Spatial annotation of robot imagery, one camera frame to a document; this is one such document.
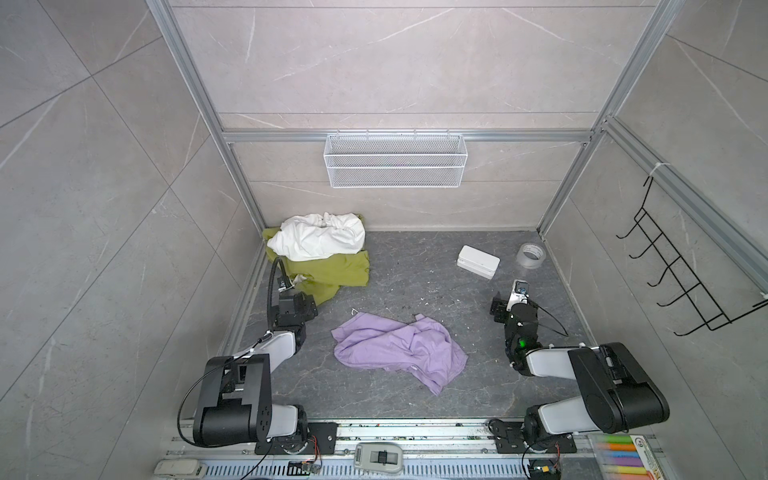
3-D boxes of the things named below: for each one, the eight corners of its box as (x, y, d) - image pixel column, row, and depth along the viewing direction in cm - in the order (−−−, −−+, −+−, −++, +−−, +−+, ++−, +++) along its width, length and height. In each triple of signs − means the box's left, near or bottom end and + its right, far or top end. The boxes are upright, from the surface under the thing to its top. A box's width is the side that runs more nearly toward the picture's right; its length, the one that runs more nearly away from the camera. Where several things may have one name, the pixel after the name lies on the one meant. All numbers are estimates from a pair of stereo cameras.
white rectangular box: (454, 265, 112) (456, 257, 108) (461, 252, 116) (464, 243, 112) (492, 281, 107) (496, 272, 103) (498, 266, 111) (502, 257, 107)
